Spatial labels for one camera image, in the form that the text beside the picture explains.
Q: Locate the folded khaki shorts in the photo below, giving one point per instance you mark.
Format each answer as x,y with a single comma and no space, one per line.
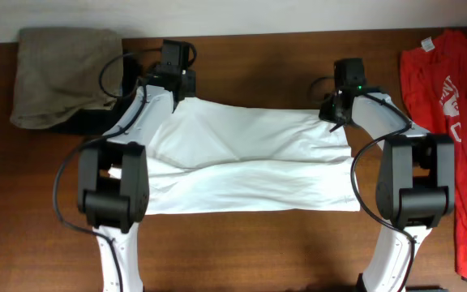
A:
58,72

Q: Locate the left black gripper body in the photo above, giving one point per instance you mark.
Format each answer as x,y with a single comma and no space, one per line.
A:
190,75

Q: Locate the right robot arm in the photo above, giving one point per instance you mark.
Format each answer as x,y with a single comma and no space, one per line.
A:
415,187

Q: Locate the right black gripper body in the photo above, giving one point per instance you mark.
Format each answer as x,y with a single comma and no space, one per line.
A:
329,112

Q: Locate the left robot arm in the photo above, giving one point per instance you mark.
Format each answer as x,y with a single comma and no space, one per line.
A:
113,187

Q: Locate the white printed t-shirt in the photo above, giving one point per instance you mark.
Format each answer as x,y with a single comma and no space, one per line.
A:
207,157

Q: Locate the red printed t-shirt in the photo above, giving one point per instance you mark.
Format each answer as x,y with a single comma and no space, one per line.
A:
434,91

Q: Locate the folded black garment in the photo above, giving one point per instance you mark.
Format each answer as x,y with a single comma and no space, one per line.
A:
98,121

